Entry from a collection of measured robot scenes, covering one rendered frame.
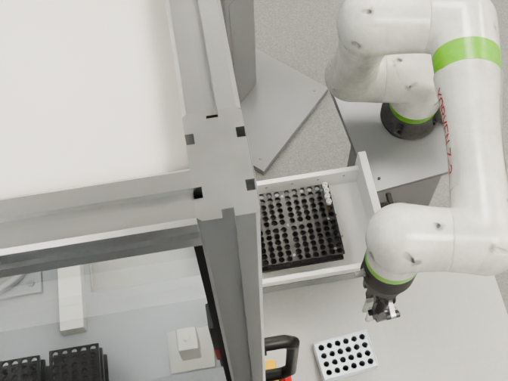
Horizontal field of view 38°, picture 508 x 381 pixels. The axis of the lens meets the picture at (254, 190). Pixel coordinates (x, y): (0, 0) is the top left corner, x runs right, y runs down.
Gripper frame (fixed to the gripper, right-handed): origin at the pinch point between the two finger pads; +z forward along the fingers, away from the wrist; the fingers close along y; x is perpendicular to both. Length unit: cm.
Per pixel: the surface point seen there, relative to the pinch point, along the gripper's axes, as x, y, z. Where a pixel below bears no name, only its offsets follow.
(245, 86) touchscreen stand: 2, -121, 88
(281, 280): -14.6, -14.3, 10.7
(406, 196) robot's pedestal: 32, -43, 50
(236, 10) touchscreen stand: 1, -119, 43
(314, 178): -0.3, -36.8, 11.2
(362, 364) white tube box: -1.1, 5.2, 23.7
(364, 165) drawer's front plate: 11.0, -34.7, 7.0
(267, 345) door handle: -26, 16, -54
